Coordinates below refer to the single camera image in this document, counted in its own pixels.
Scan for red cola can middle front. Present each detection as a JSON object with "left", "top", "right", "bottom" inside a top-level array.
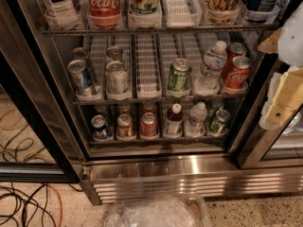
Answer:
[{"left": 223, "top": 56, "right": 251, "bottom": 89}]

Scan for clear water bottle middle shelf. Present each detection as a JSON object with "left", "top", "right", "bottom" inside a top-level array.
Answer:
[{"left": 198, "top": 41, "right": 227, "bottom": 91}]

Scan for clear water bottle bottom shelf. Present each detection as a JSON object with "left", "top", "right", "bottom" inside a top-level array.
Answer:
[{"left": 185, "top": 102, "right": 207, "bottom": 138}]

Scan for green can bottom shelf front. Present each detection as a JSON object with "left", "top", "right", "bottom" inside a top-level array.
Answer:
[{"left": 208, "top": 110, "right": 230, "bottom": 133}]

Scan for stainless steel fridge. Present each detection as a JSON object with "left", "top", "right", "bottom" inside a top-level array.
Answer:
[{"left": 0, "top": 0, "right": 302, "bottom": 205}]

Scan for red can bottom shelf rear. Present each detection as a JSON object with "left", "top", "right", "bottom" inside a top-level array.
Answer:
[{"left": 142, "top": 102, "right": 157, "bottom": 114}]

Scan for green can bottom shelf rear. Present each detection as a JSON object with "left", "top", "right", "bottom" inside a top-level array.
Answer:
[{"left": 207, "top": 98, "right": 224, "bottom": 120}]

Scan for white can middle shelf front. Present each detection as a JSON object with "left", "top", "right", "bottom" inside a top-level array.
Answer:
[{"left": 106, "top": 61, "right": 129, "bottom": 95}]

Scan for red cola can top shelf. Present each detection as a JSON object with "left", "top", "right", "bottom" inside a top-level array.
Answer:
[{"left": 88, "top": 0, "right": 120, "bottom": 28}]

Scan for gold can bottom shelf rear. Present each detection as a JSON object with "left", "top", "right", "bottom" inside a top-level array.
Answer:
[{"left": 118, "top": 103, "right": 133, "bottom": 114}]

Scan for blue can bottom shelf front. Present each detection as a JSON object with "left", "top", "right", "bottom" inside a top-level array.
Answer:
[{"left": 91, "top": 114, "right": 112, "bottom": 140}]

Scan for brown juice bottle white cap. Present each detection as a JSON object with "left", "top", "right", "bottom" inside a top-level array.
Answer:
[{"left": 165, "top": 103, "right": 183, "bottom": 138}]

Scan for gold can bottom shelf front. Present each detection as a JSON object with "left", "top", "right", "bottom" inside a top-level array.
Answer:
[{"left": 117, "top": 113, "right": 134, "bottom": 138}]

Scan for green can middle shelf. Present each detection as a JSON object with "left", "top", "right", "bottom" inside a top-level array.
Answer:
[{"left": 168, "top": 58, "right": 191, "bottom": 93}]

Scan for white tea bottle top shelf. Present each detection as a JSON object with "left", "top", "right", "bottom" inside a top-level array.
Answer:
[{"left": 44, "top": 0, "right": 83, "bottom": 29}]

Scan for red cola can middle rear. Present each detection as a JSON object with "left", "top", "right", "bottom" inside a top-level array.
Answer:
[{"left": 221, "top": 43, "right": 247, "bottom": 78}]

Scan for blue can shelf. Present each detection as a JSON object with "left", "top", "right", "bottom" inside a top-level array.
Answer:
[
  {"left": 95, "top": 105, "right": 113, "bottom": 126},
  {"left": 91, "top": 114, "right": 112, "bottom": 140},
  {"left": 241, "top": 0, "right": 279, "bottom": 24}
]

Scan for empty white tray shelf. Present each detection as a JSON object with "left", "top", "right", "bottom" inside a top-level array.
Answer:
[
  {"left": 134, "top": 34, "right": 162, "bottom": 99},
  {"left": 162, "top": 0, "right": 202, "bottom": 28}
]

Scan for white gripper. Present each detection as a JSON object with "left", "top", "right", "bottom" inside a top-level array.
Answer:
[{"left": 258, "top": 2, "right": 303, "bottom": 126}]

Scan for clear water bottle shelf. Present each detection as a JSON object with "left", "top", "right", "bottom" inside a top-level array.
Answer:
[
  {"left": 185, "top": 102, "right": 207, "bottom": 138},
  {"left": 198, "top": 41, "right": 227, "bottom": 91}
]

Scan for empty white tray top shelf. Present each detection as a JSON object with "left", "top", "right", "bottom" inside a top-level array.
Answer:
[{"left": 162, "top": 0, "right": 202, "bottom": 28}]

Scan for black and orange floor cables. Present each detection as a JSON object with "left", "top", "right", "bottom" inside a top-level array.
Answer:
[{"left": 0, "top": 183, "right": 83, "bottom": 227}]

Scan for red can bottom shelf front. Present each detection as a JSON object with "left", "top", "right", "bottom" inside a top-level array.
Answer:
[{"left": 141, "top": 113, "right": 157, "bottom": 137}]

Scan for blue can top shelf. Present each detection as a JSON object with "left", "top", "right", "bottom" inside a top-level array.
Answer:
[{"left": 241, "top": 0, "right": 279, "bottom": 24}]

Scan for clear plastic bin with bags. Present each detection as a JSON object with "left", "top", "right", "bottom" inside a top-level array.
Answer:
[{"left": 102, "top": 193, "right": 212, "bottom": 227}]

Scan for blue can bottom shelf rear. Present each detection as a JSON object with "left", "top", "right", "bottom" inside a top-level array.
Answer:
[{"left": 95, "top": 105, "right": 113, "bottom": 126}]

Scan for gold black can top shelf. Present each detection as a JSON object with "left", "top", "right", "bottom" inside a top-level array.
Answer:
[{"left": 203, "top": 0, "right": 240, "bottom": 24}]

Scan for blue silver can middle rear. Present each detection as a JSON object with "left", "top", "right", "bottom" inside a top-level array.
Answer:
[{"left": 71, "top": 47, "right": 95, "bottom": 73}]

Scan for white can middle shelf rear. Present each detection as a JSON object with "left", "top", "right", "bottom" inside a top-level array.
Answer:
[{"left": 106, "top": 45, "right": 123, "bottom": 62}]

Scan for blue silver can middle front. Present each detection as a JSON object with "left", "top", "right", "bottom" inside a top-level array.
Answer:
[{"left": 67, "top": 60, "right": 96, "bottom": 96}]

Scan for empty white tray middle shelf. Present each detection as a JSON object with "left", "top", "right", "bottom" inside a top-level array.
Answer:
[{"left": 134, "top": 34, "right": 162, "bottom": 99}]

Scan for blue silver can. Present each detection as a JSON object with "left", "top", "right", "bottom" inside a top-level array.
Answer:
[
  {"left": 67, "top": 60, "right": 96, "bottom": 96},
  {"left": 71, "top": 47, "right": 95, "bottom": 73}
]

